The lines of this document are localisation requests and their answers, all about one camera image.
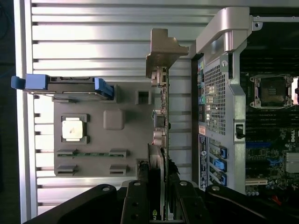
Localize green motherboard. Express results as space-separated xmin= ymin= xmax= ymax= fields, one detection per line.
xmin=240 ymin=70 xmax=299 ymax=200

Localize hard disk in blue caddy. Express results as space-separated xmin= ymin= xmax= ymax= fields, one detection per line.
xmin=11 ymin=73 xmax=118 ymax=103

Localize blue expansion slot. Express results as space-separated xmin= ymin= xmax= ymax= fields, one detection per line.
xmin=245 ymin=142 xmax=270 ymax=149

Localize white expansion slot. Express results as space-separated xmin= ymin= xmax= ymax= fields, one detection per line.
xmin=245 ymin=178 xmax=269 ymax=186

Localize CPU socket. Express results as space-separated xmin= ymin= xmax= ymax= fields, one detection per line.
xmin=248 ymin=74 xmax=295 ymax=110

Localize silver CPU chip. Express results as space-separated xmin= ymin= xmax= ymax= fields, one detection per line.
xmin=61 ymin=119 xmax=84 ymax=142

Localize open dark grey PC case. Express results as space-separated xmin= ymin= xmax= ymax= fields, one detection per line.
xmin=190 ymin=6 xmax=299 ymax=204

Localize silver chipset heatsink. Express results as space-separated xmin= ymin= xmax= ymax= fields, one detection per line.
xmin=285 ymin=152 xmax=299 ymax=174

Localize grey plastic parts rack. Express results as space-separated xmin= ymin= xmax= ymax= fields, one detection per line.
xmin=52 ymin=81 xmax=155 ymax=185

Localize green RAM stick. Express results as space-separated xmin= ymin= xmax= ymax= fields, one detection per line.
xmin=57 ymin=151 xmax=128 ymax=158

